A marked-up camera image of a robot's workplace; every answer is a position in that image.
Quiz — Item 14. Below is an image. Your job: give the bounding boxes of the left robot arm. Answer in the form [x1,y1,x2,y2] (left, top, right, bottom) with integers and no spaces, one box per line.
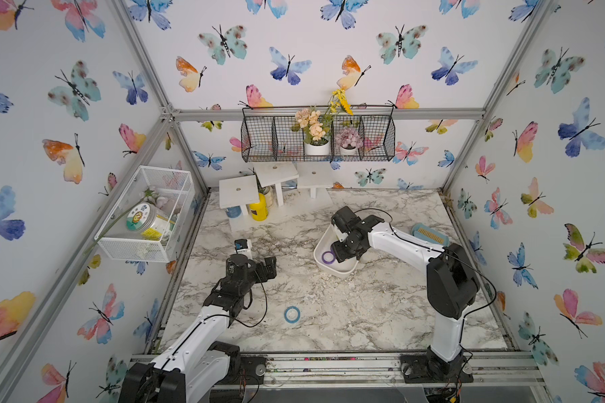
[119,254,277,402]

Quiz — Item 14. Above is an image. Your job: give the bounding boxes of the teal brush dish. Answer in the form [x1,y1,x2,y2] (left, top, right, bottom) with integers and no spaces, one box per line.
[411,223,450,247]

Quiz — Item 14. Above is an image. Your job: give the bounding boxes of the black wire wall basket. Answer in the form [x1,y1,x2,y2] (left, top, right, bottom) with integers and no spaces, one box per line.
[240,107,397,163]

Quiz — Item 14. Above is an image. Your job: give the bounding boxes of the yellow bottle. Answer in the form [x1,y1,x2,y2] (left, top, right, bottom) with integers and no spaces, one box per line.
[248,192,268,222]

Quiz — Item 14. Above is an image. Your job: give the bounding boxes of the white storage box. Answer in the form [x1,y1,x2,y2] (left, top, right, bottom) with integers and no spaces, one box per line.
[314,225,360,279]

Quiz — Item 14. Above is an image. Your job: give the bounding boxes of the white stool right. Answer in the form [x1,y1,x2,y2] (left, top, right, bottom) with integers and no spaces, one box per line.
[296,162,334,199]

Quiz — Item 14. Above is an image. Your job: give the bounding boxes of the purple tape roll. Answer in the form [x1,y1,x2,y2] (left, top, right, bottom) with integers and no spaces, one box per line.
[321,250,336,265]

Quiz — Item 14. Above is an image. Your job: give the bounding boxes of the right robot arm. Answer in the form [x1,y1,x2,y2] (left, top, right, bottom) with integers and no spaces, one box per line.
[330,207,480,363]

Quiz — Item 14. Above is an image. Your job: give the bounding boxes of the round tin in box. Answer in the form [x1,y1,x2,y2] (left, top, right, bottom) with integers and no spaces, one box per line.
[125,203,167,234]

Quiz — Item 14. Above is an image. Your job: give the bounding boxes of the blue tape roll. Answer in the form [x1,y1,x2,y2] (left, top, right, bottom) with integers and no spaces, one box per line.
[283,306,301,324]

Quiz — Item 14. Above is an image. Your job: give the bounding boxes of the white stool left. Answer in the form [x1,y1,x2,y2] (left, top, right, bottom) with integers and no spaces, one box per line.
[219,175,260,217]

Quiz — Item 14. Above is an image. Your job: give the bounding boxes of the yellow artificial flower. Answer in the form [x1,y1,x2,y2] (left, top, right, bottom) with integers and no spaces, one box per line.
[328,88,353,115]

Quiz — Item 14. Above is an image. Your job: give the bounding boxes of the clear acrylic wall box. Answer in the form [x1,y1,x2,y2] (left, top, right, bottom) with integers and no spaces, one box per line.
[94,166,195,263]

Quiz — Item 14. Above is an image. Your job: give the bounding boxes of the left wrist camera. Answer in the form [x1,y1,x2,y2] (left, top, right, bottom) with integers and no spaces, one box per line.
[235,238,253,260]

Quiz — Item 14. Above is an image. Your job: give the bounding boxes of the white pot purple flowers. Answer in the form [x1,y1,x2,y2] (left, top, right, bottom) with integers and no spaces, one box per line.
[338,127,364,156]

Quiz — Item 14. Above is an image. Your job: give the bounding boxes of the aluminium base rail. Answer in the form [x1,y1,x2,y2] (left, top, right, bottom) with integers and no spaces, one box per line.
[120,352,546,390]

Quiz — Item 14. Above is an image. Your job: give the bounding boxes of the blue cup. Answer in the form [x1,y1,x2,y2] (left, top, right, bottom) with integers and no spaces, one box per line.
[225,206,242,219]

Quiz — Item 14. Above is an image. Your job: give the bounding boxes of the white stool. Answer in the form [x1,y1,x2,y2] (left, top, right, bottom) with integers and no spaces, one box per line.
[253,161,299,207]
[296,162,334,199]
[219,175,260,217]

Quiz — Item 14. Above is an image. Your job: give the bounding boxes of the white pot peach flowers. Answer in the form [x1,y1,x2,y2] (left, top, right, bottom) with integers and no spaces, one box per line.
[292,107,331,157]

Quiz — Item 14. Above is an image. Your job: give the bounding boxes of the white stool middle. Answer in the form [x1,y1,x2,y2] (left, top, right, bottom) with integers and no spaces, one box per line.
[253,161,299,207]

